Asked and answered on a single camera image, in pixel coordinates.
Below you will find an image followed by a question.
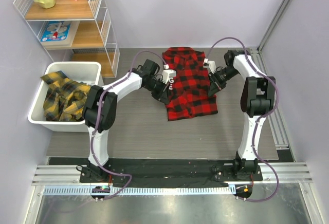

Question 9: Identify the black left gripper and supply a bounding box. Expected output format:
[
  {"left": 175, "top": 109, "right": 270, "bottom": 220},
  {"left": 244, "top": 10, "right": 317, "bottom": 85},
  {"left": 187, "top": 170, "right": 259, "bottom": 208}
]
[{"left": 144, "top": 79, "right": 171, "bottom": 105}]

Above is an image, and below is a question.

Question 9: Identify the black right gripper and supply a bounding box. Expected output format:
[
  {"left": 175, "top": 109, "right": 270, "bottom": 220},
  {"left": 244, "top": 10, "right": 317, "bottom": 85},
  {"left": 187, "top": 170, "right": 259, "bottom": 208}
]
[{"left": 207, "top": 67, "right": 239, "bottom": 97}]

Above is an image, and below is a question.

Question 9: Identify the red black plaid shirt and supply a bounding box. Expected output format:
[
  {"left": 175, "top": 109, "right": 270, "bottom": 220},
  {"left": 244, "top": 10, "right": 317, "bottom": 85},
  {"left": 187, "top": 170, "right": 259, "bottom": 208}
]
[{"left": 162, "top": 47, "right": 218, "bottom": 121}]

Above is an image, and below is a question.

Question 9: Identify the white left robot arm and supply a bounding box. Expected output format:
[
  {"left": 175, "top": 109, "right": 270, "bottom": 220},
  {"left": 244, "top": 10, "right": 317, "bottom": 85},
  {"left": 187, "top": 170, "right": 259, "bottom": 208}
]
[{"left": 77, "top": 60, "right": 176, "bottom": 183}]

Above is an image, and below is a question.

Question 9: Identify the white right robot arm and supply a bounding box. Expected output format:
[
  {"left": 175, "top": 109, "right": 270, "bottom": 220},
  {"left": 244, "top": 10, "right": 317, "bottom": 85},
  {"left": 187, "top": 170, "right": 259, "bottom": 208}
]
[{"left": 203, "top": 50, "right": 275, "bottom": 181}]

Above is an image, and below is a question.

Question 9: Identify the white plastic bin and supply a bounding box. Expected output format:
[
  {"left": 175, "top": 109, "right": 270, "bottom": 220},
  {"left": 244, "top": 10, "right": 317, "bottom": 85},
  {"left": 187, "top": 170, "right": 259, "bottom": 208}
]
[{"left": 28, "top": 62, "right": 103, "bottom": 133}]

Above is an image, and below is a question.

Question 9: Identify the yellow plaid shirt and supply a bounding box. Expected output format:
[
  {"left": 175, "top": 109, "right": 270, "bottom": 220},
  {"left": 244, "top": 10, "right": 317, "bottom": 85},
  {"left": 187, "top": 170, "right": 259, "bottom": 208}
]
[{"left": 41, "top": 71, "right": 91, "bottom": 122}]

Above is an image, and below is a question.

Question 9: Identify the blue white picture book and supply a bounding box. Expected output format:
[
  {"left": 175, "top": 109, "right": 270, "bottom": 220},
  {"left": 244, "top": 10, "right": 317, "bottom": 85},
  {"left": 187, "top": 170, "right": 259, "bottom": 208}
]
[{"left": 40, "top": 21, "right": 72, "bottom": 47}]

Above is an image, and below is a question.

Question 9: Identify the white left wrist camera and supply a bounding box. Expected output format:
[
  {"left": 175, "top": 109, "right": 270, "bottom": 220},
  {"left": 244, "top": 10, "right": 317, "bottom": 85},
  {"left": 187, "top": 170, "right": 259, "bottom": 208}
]
[{"left": 161, "top": 64, "right": 176, "bottom": 84}]

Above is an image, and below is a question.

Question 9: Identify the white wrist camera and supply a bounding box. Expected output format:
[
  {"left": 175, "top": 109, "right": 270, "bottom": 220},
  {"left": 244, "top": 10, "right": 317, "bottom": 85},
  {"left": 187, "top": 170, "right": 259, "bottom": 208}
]
[
  {"left": 161, "top": 64, "right": 176, "bottom": 84},
  {"left": 203, "top": 58, "right": 216, "bottom": 73}
]

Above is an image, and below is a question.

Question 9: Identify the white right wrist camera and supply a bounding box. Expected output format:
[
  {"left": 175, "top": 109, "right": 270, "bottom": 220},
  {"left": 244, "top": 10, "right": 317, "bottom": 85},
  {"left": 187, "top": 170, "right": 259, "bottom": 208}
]
[{"left": 203, "top": 58, "right": 216, "bottom": 73}]

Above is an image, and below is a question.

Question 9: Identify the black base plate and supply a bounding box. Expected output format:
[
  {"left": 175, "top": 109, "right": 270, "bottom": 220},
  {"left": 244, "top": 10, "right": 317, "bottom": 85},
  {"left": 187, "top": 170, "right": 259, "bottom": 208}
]
[{"left": 76, "top": 158, "right": 263, "bottom": 189}]

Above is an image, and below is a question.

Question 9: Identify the white wire shelf rack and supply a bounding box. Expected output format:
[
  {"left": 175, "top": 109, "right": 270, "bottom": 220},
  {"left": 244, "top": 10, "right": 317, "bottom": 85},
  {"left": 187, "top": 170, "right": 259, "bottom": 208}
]
[{"left": 13, "top": 0, "right": 120, "bottom": 78}]

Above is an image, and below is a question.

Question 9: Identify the slotted aluminium rail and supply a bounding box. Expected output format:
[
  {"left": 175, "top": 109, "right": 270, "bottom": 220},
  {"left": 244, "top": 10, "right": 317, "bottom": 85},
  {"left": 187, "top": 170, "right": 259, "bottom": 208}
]
[{"left": 43, "top": 184, "right": 236, "bottom": 196}]

